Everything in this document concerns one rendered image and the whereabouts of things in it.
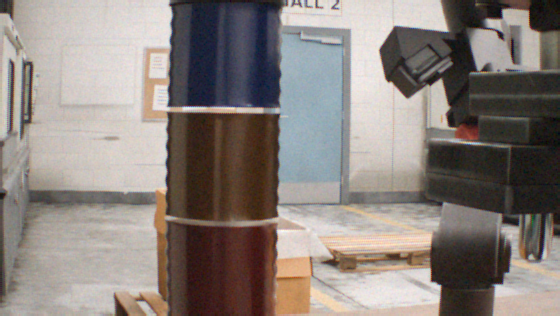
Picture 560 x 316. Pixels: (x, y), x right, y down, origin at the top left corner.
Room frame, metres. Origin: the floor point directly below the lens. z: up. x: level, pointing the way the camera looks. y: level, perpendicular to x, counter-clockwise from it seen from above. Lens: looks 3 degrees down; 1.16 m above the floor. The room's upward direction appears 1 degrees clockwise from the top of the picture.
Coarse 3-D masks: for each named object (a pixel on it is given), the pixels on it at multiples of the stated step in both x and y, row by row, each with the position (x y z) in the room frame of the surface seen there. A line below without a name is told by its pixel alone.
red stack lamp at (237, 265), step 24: (168, 216) 0.31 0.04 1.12; (168, 240) 0.30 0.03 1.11; (192, 240) 0.29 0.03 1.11; (216, 240) 0.29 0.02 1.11; (240, 240) 0.29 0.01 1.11; (264, 240) 0.30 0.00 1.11; (168, 264) 0.30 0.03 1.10; (192, 264) 0.30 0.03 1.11; (216, 264) 0.29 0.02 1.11; (240, 264) 0.29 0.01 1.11; (264, 264) 0.30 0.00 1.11; (168, 288) 0.30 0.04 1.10; (192, 288) 0.30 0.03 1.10; (216, 288) 0.29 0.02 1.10; (240, 288) 0.29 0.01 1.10; (264, 288) 0.30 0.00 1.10; (168, 312) 0.31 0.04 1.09; (192, 312) 0.30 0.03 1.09; (216, 312) 0.29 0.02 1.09; (240, 312) 0.29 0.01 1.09; (264, 312) 0.30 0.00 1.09
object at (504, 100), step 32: (544, 32) 0.52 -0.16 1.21; (544, 64) 0.52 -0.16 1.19; (480, 96) 0.56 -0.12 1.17; (512, 96) 0.52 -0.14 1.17; (544, 96) 0.49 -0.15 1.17; (480, 128) 0.54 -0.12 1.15; (512, 128) 0.50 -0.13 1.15; (544, 128) 0.49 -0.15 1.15; (448, 160) 0.53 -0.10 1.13; (480, 160) 0.49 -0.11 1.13; (512, 160) 0.46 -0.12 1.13; (544, 160) 0.47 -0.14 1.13; (448, 192) 0.53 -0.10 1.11; (480, 192) 0.49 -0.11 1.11; (512, 192) 0.46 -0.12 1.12; (544, 192) 0.47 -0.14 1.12; (544, 224) 0.47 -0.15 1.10; (544, 256) 0.47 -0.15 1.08
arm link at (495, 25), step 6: (444, 12) 0.91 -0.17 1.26; (444, 18) 0.91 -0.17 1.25; (450, 18) 0.90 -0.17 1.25; (450, 24) 0.90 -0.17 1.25; (456, 24) 0.89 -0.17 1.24; (462, 24) 0.88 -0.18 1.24; (468, 24) 0.88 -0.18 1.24; (474, 24) 0.87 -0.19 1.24; (480, 24) 0.87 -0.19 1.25; (486, 24) 0.87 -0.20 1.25; (492, 24) 0.87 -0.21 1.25; (498, 24) 0.88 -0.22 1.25; (450, 30) 0.90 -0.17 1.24; (456, 30) 0.89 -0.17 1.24; (498, 30) 0.88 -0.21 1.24; (498, 36) 0.89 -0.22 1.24; (504, 36) 0.89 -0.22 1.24
